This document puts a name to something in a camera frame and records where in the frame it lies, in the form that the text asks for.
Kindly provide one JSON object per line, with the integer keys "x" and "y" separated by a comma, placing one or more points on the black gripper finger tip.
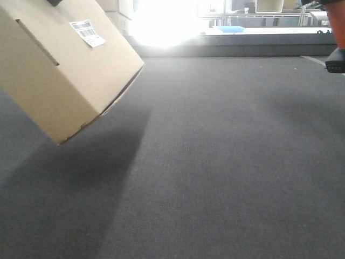
{"x": 54, "y": 2}

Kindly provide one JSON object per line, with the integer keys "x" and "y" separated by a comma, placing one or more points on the brown cardboard package box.
{"x": 54, "y": 76}

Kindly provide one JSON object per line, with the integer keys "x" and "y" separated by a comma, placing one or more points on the orange black barcode scanner gun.
{"x": 335, "y": 12}

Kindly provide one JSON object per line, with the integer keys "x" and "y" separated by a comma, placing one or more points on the black conveyor side rail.
{"x": 288, "y": 45}

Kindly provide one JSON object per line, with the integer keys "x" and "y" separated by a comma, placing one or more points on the stacked cardboard boxes background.
{"x": 121, "y": 13}

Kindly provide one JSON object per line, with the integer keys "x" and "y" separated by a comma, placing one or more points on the blue plastic tray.
{"x": 230, "y": 28}

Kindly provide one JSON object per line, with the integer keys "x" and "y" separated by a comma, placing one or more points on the white barcode label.
{"x": 87, "y": 33}

